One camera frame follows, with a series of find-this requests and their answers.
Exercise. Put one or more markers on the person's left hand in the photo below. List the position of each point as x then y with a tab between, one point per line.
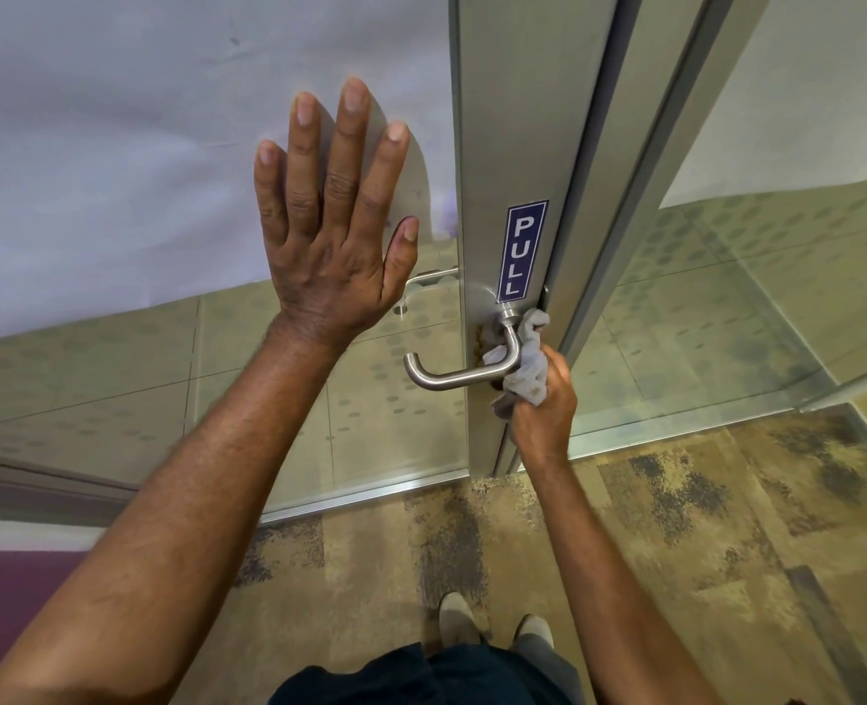
327	264

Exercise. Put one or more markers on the person's right hand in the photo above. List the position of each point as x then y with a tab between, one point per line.
547	418

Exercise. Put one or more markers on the person's left middle finger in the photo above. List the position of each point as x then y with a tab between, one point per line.
348	146

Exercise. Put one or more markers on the person's left thumb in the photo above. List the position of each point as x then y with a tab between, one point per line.
402	249

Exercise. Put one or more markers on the person's right fingers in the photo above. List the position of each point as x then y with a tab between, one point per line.
557	370

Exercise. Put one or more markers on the person's left little finger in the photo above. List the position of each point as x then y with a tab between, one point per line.
270	187

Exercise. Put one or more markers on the grey cleaning cloth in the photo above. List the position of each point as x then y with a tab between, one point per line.
527	367

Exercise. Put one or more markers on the glass door with metal frame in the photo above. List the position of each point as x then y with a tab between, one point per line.
522	124

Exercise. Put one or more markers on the person's right forearm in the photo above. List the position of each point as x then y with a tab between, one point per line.
610	594

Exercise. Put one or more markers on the person's left forearm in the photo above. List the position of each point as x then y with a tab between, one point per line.
176	521

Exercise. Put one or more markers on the blue door sign sticker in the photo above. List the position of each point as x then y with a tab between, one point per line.
522	251

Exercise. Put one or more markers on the metal door jamb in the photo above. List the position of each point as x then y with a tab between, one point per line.
639	176

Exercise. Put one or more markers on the glass partition panel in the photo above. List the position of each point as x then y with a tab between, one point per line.
757	234

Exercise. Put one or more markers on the person's right grey shoe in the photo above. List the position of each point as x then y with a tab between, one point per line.
534	631

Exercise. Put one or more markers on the person's grey shoe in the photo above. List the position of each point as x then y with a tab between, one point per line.
534	631
458	620

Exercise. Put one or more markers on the person's left grey shoe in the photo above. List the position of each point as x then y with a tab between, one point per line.
458	620

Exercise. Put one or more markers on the person's dark trousers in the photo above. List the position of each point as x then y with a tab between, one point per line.
433	675

